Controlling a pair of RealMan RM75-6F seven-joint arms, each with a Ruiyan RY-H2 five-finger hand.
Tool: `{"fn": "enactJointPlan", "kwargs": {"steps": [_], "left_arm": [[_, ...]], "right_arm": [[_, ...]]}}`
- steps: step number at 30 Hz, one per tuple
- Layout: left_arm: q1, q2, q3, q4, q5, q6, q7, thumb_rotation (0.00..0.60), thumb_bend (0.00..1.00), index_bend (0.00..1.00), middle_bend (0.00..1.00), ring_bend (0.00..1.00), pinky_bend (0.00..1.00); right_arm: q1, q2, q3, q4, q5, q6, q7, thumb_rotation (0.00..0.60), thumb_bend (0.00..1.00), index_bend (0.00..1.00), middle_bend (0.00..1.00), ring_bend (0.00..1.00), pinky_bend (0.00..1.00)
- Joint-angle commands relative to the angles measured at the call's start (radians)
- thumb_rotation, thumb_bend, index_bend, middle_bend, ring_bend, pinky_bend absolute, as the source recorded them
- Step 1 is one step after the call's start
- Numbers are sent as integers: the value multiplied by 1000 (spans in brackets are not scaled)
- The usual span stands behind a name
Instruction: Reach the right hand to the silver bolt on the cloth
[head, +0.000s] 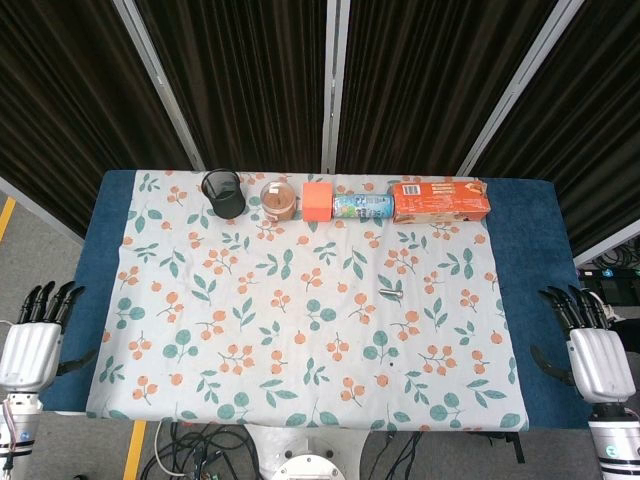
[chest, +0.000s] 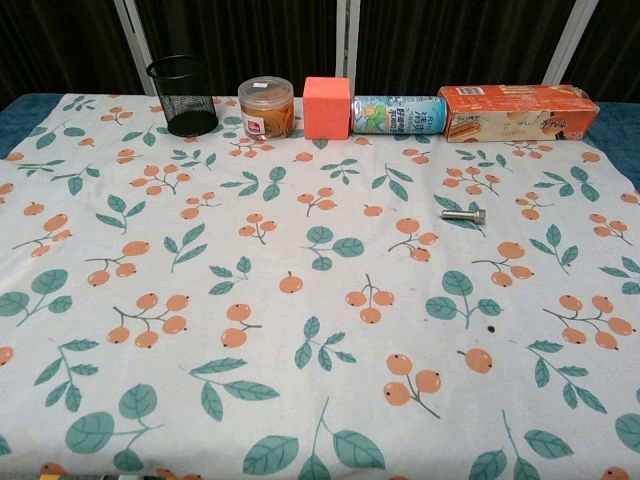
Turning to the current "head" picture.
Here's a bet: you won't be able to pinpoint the black curtain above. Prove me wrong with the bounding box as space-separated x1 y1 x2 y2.
0 0 640 256

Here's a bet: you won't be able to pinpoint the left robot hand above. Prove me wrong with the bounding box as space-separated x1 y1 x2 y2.
0 280 98 392

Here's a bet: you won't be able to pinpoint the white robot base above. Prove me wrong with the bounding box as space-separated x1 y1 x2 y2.
247 424 373 480

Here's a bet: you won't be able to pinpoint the orange foam cube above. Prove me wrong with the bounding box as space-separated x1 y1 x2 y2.
302 181 335 223

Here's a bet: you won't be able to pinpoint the black electronics with cables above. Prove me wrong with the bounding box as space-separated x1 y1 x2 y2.
575 242 640 323

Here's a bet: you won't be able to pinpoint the blue-green printed can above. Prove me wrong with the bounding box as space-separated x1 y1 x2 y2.
332 193 396 220

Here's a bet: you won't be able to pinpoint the orange biscuit box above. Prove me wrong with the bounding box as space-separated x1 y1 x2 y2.
390 180 491 225

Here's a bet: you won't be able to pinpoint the black mesh pen holder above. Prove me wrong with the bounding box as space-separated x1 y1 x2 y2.
200 168 246 220

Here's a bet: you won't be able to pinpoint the white cable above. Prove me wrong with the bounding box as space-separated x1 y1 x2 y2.
153 422 187 477

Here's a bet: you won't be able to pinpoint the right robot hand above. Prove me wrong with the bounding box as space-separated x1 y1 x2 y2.
530 285 637 404

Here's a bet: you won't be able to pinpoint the grey partition frame post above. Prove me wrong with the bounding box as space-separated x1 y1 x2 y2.
456 0 585 177
111 0 206 171
319 0 348 175

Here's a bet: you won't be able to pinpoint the floral printed tablecloth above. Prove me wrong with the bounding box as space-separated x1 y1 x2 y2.
85 169 530 433

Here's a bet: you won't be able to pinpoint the clear jar of rubber bands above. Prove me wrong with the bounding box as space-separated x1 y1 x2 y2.
260 180 298 222

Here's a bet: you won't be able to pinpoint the blue table mat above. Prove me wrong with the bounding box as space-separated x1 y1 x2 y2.
40 169 594 430

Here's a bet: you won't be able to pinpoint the black floor cables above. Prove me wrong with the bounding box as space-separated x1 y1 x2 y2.
141 422 271 480

